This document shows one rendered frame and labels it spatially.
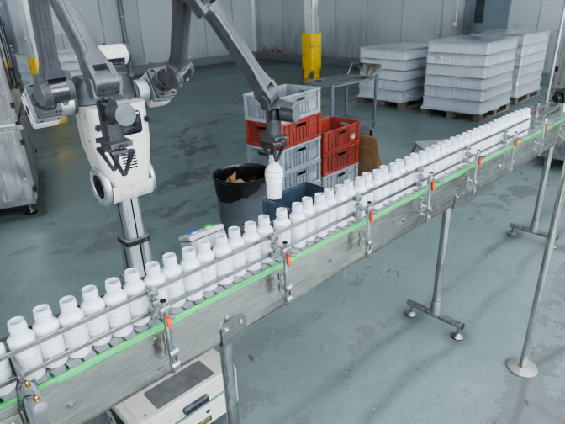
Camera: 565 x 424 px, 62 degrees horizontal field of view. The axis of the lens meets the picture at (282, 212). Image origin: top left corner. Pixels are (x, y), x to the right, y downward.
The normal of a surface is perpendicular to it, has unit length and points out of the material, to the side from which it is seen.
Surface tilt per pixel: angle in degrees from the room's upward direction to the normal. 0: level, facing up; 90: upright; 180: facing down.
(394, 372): 0
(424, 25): 90
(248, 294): 90
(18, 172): 94
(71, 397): 90
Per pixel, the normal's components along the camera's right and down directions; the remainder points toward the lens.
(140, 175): 0.69, 0.28
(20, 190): 0.43, 0.35
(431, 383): -0.04, -0.91
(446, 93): -0.69, 0.30
